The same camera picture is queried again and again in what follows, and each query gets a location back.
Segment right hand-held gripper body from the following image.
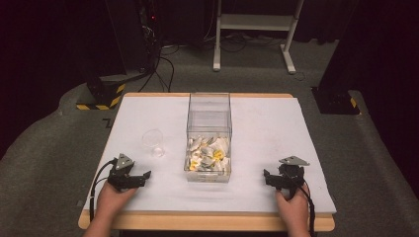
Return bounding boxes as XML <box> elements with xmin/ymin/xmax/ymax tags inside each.
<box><xmin>276</xmin><ymin>155</ymin><xmax>311</xmax><ymax>199</ymax></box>

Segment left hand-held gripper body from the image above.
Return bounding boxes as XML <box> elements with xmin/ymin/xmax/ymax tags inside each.
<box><xmin>107</xmin><ymin>153</ymin><xmax>148</xmax><ymax>193</ymax></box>

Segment person's left hand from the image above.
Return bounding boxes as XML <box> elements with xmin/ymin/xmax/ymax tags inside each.
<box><xmin>94</xmin><ymin>180</ymin><xmax>139</xmax><ymax>221</ymax></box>

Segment person's right hand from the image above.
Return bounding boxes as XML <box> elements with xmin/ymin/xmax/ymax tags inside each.
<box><xmin>275</xmin><ymin>183</ymin><xmax>311</xmax><ymax>233</ymax></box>

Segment clear plastic cup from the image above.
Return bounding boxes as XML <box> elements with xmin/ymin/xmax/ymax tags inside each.
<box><xmin>141</xmin><ymin>128</ymin><xmax>166</xmax><ymax>158</ymax></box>

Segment white foam mat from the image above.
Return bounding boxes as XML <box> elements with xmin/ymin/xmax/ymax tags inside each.
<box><xmin>82</xmin><ymin>95</ymin><xmax>338</xmax><ymax>215</ymax></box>

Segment pile of white yellow pieces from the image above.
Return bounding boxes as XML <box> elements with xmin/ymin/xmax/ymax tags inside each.
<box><xmin>187</xmin><ymin>135</ymin><xmax>230</xmax><ymax>173</ymax></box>

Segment wooden table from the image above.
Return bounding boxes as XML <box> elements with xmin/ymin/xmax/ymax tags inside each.
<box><xmin>77</xmin><ymin>92</ymin><xmax>336</xmax><ymax>233</ymax></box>

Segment black stand with striped base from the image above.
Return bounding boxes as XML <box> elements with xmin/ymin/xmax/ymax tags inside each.
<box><xmin>75</xmin><ymin>0</ymin><xmax>156</xmax><ymax>112</ymax></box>

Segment clear plastic box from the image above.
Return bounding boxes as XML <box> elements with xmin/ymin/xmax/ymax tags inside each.
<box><xmin>183</xmin><ymin>92</ymin><xmax>234</xmax><ymax>184</ymax></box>

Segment black stand base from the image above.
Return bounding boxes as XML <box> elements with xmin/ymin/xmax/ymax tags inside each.
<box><xmin>310</xmin><ymin>86</ymin><xmax>361</xmax><ymax>116</ymax></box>

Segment white metal stand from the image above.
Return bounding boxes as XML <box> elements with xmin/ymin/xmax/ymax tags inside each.
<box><xmin>211</xmin><ymin>0</ymin><xmax>305</xmax><ymax>75</ymax></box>

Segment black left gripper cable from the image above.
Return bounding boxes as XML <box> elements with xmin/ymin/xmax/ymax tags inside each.
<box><xmin>88</xmin><ymin>158</ymin><xmax>119</xmax><ymax>223</ymax></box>

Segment black floor cables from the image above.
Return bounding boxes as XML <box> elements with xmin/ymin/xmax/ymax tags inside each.
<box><xmin>137</xmin><ymin>39</ymin><xmax>181</xmax><ymax>94</ymax></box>

